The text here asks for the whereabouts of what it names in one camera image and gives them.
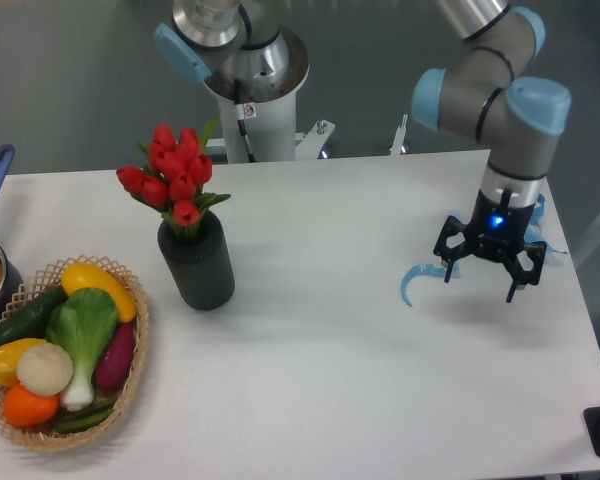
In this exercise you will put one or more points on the orange fruit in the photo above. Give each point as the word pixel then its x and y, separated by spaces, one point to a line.
pixel 23 408

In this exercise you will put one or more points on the woven wicker basket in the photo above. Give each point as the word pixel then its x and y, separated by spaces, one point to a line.
pixel 45 438

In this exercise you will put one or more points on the purple sweet potato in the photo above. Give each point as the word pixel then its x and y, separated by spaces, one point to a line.
pixel 114 366

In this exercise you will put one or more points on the green bean pods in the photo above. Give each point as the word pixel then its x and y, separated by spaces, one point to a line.
pixel 84 419

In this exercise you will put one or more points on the red tulip bouquet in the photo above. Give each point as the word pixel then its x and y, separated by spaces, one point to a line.
pixel 172 181

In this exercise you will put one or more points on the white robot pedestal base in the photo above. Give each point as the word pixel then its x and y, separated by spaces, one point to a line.
pixel 256 95

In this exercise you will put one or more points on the dark grey ribbed vase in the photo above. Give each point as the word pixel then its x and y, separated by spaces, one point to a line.
pixel 202 271

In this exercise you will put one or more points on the yellow bell pepper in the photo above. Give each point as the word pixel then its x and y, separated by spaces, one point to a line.
pixel 10 354

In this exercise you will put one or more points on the curved blue tape strip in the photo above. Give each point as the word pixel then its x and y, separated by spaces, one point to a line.
pixel 420 270

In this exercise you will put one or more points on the cream white garlic bulb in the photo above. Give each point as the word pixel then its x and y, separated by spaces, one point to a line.
pixel 45 369

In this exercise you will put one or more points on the dark green cucumber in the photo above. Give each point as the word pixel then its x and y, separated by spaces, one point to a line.
pixel 31 320

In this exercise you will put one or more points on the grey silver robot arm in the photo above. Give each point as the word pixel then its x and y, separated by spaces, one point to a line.
pixel 487 97

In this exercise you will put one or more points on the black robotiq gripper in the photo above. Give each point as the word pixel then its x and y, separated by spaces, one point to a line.
pixel 493 229

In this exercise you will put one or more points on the yellow squash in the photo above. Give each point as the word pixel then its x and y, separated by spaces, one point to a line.
pixel 85 275

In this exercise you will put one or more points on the green bok choy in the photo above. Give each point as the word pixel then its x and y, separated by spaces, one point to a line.
pixel 83 327

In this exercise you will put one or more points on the crumpled blue tape ribbon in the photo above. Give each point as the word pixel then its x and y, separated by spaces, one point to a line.
pixel 533 231

